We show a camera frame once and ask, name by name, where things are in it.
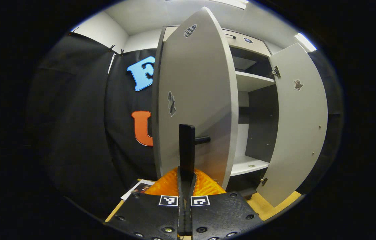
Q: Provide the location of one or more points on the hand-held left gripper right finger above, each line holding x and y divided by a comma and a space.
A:
221, 213

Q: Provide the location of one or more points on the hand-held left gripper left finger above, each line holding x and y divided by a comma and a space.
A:
148, 213

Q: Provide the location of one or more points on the beige cabinet door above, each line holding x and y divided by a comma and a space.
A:
298, 133
198, 83

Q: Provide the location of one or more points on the beige double-door shoe cabinet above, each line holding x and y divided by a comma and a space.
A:
254, 80

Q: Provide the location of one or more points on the white portrait cover book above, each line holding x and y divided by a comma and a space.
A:
138, 188

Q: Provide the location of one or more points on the black backdrop cloth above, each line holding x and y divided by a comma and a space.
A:
74, 133

